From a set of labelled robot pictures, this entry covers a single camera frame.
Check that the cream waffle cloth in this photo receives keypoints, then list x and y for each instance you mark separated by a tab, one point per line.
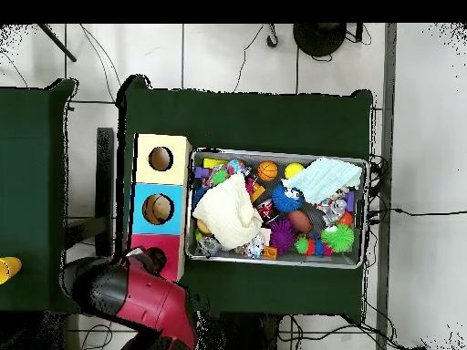
230	215

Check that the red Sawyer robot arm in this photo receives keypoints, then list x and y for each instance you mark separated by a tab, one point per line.
153	302

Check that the wooden box with three holes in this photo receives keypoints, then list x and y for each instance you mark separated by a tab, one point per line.
160	175

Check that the shallow silver mesh bin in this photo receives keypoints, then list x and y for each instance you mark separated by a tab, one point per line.
328	259

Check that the black upright panel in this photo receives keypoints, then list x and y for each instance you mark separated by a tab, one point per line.
105	182

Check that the yellow plastic toy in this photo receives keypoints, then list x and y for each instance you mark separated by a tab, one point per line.
9	269

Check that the orange plastic block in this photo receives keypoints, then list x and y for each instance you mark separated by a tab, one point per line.
270	253

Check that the purple spiky ball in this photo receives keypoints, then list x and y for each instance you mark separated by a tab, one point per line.
281	236

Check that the orange toy basketball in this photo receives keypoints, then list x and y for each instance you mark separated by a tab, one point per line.
267	170

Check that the dark green tablecloth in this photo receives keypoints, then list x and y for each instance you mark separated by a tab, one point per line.
33	109
237	120

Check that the brown toy football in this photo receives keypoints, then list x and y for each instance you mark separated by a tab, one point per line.
301	221

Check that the yellow ball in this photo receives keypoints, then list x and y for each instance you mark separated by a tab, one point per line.
294	170

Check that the light blue waffle cloth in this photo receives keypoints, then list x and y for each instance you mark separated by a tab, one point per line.
324	178

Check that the green spiky ball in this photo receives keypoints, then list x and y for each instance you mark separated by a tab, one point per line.
339	237

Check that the black rod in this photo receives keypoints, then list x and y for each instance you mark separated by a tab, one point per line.
58	43

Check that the black round stand base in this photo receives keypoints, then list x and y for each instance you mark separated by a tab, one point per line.
319	38

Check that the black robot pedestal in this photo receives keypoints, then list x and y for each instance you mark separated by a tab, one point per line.
237	335

